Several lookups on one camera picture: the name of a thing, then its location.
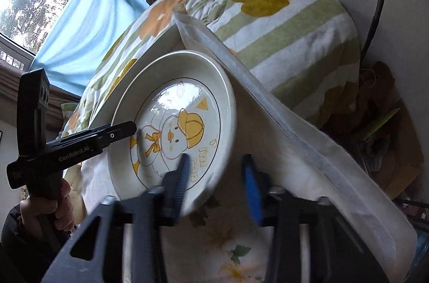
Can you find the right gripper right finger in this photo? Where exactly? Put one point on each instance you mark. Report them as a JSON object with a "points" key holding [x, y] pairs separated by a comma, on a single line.
{"points": [[312, 241]]}

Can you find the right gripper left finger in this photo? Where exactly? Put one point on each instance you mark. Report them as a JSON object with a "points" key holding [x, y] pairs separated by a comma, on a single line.
{"points": [[94, 253]]}

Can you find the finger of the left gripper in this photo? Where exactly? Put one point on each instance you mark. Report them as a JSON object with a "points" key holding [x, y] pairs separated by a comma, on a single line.
{"points": [[104, 136]]}

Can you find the white duck cartoon plate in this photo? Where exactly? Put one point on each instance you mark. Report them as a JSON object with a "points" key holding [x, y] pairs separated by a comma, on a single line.
{"points": [[181, 103]]}

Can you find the person's left hand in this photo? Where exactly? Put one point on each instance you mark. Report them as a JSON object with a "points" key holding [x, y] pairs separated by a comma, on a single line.
{"points": [[33, 207]]}

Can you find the green pillow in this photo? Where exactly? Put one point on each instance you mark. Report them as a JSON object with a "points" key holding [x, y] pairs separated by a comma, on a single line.
{"points": [[68, 109]]}

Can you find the left brown curtain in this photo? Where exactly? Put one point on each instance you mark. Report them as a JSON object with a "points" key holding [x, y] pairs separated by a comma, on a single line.
{"points": [[19, 89]]}

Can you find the light blue window cloth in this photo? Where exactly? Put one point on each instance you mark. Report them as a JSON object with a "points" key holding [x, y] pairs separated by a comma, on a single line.
{"points": [[81, 37]]}

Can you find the floral green striped duvet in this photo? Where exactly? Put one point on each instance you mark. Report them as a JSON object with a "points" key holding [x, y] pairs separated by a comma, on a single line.
{"points": [[305, 52]]}

